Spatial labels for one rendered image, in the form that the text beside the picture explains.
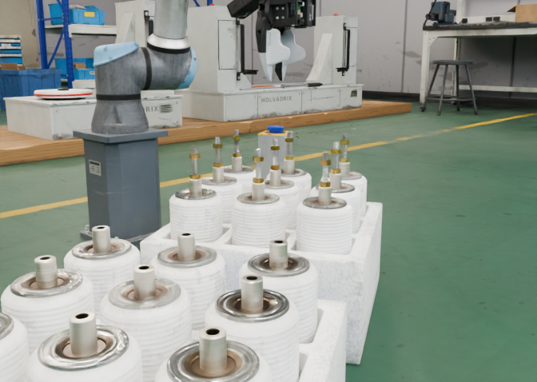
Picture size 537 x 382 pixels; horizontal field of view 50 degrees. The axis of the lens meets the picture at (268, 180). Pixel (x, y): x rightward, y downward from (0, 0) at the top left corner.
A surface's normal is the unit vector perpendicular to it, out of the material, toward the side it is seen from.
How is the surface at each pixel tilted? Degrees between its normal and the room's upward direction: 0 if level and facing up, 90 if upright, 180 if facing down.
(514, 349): 0
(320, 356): 0
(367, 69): 90
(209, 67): 90
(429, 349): 0
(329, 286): 90
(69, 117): 90
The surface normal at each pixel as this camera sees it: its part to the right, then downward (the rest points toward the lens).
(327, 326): 0.00, -0.98
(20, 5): 0.71, 0.15
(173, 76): 0.47, 0.55
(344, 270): -0.26, 0.21
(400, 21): -0.70, 0.15
